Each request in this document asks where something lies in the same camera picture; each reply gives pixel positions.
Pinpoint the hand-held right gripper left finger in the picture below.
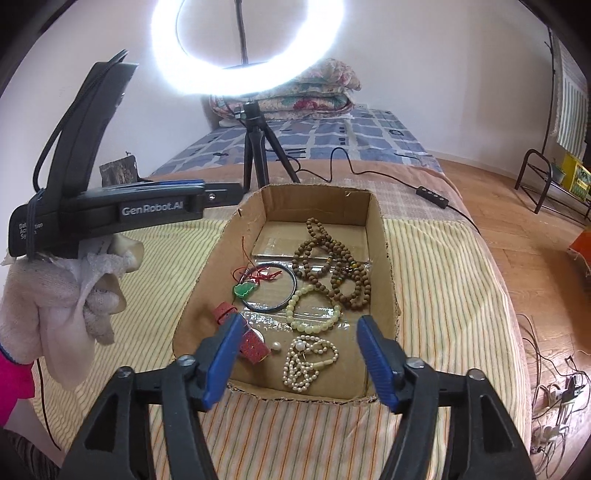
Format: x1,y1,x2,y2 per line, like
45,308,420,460
60,314,245,480

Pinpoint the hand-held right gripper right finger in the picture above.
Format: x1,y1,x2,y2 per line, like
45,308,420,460
356,315,532,480

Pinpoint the red strap watch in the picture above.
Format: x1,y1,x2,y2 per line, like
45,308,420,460
213,301,271,366

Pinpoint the white pearl necklace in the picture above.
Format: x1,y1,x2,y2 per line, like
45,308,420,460
281,336,340,394

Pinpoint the green jade pendant red cord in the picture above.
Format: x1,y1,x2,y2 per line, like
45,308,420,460
229,235,283,300

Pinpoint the brown wooden bead necklace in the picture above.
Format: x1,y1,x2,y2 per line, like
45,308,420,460
291,219,372,311

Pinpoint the pale green bead bracelet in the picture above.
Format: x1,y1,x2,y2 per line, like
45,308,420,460
285,285,343,334

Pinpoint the blue bangle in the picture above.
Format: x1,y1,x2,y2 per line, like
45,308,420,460
240,261,297,312

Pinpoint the cardboard box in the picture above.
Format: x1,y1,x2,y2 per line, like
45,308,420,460
171,184,402,407

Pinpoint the person's left hand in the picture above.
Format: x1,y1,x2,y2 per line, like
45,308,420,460
0,233,145,391

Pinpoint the black printed bag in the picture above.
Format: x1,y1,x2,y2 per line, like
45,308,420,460
99,154,141,188

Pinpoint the black tripod stand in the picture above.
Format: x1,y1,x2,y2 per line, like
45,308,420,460
231,0,301,192

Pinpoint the striped yellow bed sheet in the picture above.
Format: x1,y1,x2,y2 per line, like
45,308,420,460
0,217,529,480

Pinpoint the folded floral quilt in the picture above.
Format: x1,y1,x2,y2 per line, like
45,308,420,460
208,58,363,125

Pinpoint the blue patterned bed sheet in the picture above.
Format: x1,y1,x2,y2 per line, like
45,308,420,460
159,108,446,178

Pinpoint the white power strip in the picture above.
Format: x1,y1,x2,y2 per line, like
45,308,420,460
531,422,571,455

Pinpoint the orange box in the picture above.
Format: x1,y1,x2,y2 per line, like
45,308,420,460
567,228,591,269

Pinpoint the black metal rack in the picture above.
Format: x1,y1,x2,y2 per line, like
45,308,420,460
515,148,591,227

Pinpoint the yellow box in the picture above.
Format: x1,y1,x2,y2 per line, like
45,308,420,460
558,154,591,201

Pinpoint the black clothes stand pole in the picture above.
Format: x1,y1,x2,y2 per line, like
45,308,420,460
544,25,560,155

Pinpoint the green striped hanging cloth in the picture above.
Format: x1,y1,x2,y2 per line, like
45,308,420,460
551,39,591,158

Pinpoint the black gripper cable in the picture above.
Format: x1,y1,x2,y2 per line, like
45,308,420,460
25,48,131,450

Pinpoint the ring light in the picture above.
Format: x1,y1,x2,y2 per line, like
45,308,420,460
150,0,348,97

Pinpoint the tangle of floor cables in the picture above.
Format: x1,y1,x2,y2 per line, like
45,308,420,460
515,313,591,457

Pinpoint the black cable with controller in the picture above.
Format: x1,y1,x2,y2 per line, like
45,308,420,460
295,147,481,232

